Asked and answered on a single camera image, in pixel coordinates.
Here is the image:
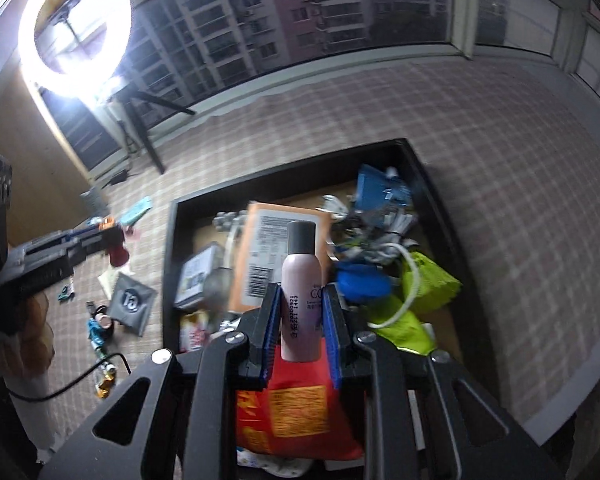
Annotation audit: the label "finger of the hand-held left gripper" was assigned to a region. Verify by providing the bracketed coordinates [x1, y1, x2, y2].
[27, 225, 106, 251]
[67, 232, 126, 266]

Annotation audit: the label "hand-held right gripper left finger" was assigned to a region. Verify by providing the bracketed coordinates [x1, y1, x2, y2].
[37, 282, 283, 480]

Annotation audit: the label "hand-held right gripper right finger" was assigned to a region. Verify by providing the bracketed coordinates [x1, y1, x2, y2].
[322, 282, 568, 480]

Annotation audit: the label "small red round object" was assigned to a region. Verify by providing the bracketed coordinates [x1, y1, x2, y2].
[107, 230, 132, 268]

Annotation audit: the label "pink bottle with grey cap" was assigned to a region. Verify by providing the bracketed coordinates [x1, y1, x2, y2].
[280, 220, 328, 363]

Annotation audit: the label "black tray container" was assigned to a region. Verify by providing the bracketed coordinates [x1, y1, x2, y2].
[162, 137, 496, 480]

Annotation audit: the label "person's left forearm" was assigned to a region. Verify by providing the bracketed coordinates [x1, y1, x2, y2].
[0, 327, 53, 466]

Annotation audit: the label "person's left hand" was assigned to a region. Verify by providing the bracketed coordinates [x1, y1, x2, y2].
[0, 292, 53, 376]

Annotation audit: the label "white paper scrap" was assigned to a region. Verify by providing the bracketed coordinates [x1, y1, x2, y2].
[97, 269, 122, 302]

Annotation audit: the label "mint green case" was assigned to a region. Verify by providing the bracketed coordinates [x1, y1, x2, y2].
[120, 196, 154, 226]

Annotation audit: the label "blue pouch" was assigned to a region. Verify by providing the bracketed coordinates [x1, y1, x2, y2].
[337, 260, 393, 303]

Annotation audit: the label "grey sachet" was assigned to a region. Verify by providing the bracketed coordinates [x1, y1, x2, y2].
[109, 270, 159, 337]

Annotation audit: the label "yellow-green packet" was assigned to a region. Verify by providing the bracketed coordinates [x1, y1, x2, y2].
[400, 252, 463, 311]
[365, 295, 437, 356]

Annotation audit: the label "red white snack packet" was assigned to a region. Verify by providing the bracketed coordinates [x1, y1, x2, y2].
[179, 310, 217, 354]

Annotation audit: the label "small teal toy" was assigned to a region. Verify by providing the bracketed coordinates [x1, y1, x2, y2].
[87, 325, 106, 357]

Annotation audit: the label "orange packet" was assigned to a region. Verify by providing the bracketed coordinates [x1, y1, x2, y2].
[227, 201, 333, 311]

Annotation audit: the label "wooden cabinet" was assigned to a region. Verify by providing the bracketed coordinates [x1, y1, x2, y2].
[0, 72, 98, 246]

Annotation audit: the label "white cardboard box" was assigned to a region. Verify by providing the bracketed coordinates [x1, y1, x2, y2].
[174, 242, 228, 311]

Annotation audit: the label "grey toy figures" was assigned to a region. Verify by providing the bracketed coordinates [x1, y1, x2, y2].
[214, 210, 248, 235]

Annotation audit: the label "white printed packet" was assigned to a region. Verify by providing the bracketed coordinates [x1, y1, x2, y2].
[236, 447, 322, 480]

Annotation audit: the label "blue box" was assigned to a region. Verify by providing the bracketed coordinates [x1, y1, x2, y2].
[355, 164, 414, 221]

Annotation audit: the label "plaid pink carpet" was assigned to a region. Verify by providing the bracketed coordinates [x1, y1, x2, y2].
[0, 55, 600, 480]

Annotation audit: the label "large glass window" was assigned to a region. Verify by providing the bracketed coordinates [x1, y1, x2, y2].
[45, 0, 600, 171]

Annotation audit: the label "white cable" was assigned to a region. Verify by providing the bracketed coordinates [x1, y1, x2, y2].
[367, 242, 422, 331]

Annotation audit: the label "black cable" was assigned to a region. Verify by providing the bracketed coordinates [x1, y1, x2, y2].
[7, 352, 132, 402]

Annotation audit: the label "white ring light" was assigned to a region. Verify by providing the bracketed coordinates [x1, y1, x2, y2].
[17, 0, 133, 98]

